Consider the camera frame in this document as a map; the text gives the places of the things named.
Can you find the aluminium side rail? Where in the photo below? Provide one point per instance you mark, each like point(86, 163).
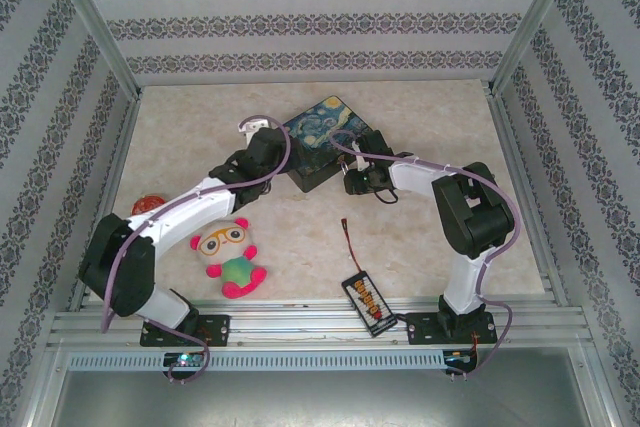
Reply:
point(512, 147)
point(107, 197)

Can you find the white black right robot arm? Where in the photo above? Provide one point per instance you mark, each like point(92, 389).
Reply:
point(415, 174)

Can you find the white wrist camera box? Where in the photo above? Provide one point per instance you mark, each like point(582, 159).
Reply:
point(358, 157)
point(252, 127)

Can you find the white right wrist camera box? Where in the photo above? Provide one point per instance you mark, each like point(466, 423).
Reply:
point(358, 157)

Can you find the aluminium front rail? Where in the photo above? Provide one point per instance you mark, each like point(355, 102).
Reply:
point(300, 322)

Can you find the grey metal shelf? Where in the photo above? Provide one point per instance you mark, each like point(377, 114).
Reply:
point(320, 402)

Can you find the aluminium frame post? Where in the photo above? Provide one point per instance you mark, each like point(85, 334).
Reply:
point(95, 22)
point(537, 17)

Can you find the red brown tape roll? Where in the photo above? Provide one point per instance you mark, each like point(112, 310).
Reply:
point(147, 203)

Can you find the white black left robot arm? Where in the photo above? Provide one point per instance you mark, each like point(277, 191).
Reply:
point(190, 207)

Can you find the small controller board with light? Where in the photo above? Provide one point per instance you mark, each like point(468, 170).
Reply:
point(184, 359)
point(457, 358)

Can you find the black board with orange print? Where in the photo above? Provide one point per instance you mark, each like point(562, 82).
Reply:
point(367, 304)

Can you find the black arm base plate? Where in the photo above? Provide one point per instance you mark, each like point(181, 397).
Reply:
point(422, 329)
point(215, 329)

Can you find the starry night painted box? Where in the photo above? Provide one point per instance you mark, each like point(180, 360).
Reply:
point(320, 117)

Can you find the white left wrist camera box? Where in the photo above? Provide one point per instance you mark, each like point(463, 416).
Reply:
point(252, 127)

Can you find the panda plush toy with glasses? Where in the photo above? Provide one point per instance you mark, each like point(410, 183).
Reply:
point(225, 242)

